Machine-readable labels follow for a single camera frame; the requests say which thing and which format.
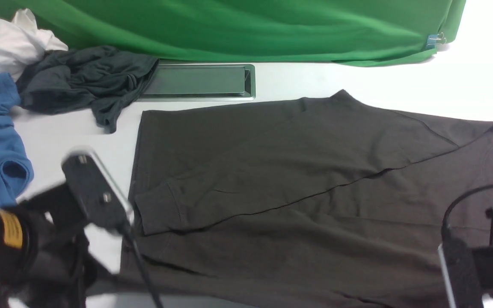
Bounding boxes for dark gray long-sleeved shirt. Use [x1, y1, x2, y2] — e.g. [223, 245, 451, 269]
[130, 90, 493, 308]

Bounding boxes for blue binder clip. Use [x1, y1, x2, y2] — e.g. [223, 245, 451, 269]
[426, 32, 447, 50]

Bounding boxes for white crumpled cloth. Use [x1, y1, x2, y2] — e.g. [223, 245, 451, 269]
[0, 9, 68, 81]

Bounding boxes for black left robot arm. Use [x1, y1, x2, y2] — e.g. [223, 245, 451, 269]
[0, 184, 116, 308]

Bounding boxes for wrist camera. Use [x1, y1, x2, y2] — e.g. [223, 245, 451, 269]
[61, 148, 134, 236]
[438, 237, 484, 308]

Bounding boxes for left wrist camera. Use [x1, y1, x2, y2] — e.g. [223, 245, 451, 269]
[61, 148, 134, 236]

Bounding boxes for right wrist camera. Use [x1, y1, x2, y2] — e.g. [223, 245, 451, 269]
[438, 237, 484, 308]

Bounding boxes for green backdrop cloth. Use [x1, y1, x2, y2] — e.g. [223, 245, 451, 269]
[0, 0, 466, 68]

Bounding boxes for dark teal crumpled shirt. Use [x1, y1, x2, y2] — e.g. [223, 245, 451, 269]
[16, 46, 159, 134]

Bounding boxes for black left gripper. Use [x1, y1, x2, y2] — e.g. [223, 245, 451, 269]
[16, 183, 118, 308]

